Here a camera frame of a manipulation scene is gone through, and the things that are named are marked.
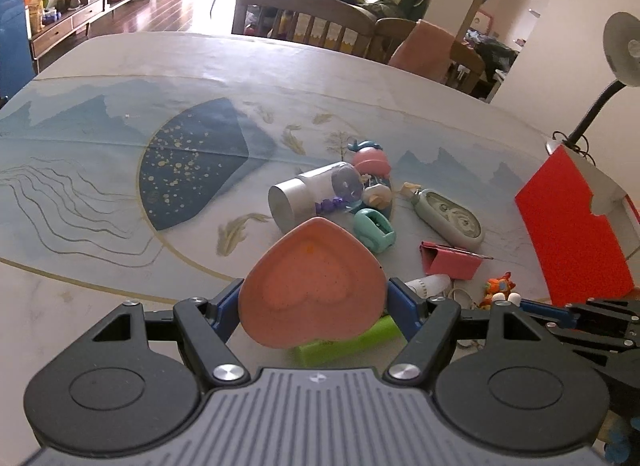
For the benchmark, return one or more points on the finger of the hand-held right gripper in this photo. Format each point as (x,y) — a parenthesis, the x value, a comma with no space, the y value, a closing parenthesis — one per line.
(545,310)
(600,340)

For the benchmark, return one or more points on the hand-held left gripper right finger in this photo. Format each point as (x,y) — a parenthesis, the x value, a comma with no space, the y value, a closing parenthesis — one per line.
(400,307)

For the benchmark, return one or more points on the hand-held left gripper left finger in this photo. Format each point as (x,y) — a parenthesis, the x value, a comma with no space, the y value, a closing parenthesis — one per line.
(227,307)

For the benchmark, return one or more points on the small white bottle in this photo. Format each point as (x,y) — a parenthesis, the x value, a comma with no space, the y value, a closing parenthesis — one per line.
(430,285)

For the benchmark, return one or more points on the orange toy figure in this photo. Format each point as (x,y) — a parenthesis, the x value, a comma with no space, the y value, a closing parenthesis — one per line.
(497,287)

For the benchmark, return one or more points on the pink case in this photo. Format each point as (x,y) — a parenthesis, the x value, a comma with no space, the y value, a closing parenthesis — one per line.
(450,263)

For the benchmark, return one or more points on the green foam block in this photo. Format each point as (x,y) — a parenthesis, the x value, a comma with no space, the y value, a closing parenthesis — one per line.
(330,352)

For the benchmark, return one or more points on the pink heart-shaped dish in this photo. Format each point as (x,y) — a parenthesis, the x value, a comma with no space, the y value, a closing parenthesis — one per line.
(310,286)

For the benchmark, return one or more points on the red cardboard box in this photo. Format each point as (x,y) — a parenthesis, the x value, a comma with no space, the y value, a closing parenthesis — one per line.
(565,226)

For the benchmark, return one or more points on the teal pencil sharpener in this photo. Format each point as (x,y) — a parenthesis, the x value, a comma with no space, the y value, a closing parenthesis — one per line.
(372,231)

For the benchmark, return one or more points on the grey-green correction tape dispenser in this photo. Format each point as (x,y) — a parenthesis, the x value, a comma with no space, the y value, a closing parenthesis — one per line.
(450,216)

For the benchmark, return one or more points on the small purple toy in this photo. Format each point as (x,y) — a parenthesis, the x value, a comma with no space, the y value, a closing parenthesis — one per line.
(330,205)

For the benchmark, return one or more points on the silver cylinder with clear dome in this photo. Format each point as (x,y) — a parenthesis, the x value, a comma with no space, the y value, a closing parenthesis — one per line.
(290,196)

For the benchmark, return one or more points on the pink whale toy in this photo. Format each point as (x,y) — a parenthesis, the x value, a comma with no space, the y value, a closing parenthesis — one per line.
(372,161)

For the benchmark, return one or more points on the wooden chair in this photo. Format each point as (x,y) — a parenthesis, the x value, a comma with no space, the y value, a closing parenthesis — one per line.
(467,63)

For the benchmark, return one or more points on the pink cloth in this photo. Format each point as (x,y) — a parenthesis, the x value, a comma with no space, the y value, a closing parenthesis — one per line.
(422,50)

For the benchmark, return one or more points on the grey gooseneck desk lamp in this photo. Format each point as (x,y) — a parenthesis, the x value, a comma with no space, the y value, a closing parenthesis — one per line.
(622,43)

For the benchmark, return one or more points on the wooden crib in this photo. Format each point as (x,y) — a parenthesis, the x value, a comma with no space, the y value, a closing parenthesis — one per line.
(310,13)

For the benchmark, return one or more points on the wooden media cabinet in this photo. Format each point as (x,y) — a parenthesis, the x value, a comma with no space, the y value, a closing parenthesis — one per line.
(90,15)

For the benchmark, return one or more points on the blue panel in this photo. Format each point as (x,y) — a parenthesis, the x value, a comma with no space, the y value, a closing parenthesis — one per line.
(12,35)

